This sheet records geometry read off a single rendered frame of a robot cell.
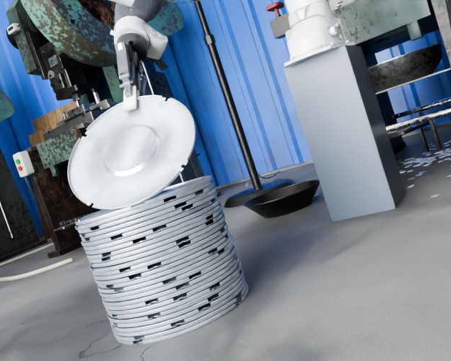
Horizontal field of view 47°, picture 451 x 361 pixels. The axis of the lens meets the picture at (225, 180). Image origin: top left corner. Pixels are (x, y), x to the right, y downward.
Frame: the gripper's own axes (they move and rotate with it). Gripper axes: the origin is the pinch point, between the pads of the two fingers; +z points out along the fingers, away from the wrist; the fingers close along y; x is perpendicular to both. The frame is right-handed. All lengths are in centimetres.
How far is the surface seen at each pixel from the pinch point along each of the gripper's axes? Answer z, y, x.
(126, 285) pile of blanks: 42.2, -4.9, -3.6
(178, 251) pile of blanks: 38.9, -3.6, 7.5
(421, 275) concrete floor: 51, -11, 47
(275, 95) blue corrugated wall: -170, -179, 17
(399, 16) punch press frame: -60, -53, 75
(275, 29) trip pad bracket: -79, -56, 33
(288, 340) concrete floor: 60, -2, 25
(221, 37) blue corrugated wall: -217, -155, -8
